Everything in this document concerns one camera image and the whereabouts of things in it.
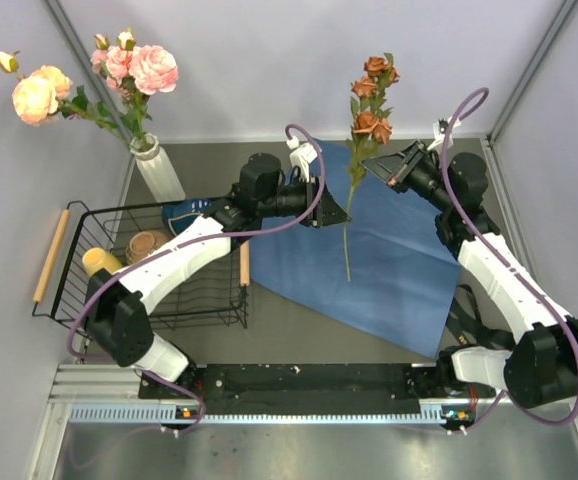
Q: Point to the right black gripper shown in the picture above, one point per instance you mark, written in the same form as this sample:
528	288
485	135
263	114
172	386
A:
384	167

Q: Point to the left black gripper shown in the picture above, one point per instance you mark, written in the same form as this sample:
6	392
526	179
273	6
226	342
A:
326	212

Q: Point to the brown rose stem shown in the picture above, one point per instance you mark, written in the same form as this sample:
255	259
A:
370	127

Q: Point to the blue wrapping paper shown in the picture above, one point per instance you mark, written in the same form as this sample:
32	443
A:
385	273

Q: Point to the pink rose stem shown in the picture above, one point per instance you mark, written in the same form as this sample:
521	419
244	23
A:
154	69
112	63

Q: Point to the peach rose stem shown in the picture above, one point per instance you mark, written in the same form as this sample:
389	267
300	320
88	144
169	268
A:
48	94

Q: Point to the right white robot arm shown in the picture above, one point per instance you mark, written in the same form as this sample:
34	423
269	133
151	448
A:
537	363

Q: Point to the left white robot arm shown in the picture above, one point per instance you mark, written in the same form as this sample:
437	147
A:
118	309

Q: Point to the white ribbed ceramic vase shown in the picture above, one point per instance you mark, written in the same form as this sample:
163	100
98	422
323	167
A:
156	169

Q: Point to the blue leaf-pattern plate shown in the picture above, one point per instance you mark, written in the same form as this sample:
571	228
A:
177	217

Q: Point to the brown ceramic bowl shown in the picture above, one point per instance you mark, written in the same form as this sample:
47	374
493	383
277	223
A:
144	243

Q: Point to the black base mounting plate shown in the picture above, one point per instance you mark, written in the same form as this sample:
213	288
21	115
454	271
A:
314	389

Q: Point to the yellow cup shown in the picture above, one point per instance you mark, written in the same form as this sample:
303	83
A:
97	259

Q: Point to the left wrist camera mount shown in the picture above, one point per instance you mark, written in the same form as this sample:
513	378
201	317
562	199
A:
302	155

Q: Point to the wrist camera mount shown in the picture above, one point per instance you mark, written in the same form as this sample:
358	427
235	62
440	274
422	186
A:
439	128
302	155

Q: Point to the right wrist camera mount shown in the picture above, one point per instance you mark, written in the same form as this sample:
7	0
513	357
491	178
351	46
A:
439	128

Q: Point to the black wire dish basket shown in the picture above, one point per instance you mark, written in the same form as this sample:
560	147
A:
213	296

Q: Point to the aluminium slotted rail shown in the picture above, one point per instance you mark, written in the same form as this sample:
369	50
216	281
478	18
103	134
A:
108	394

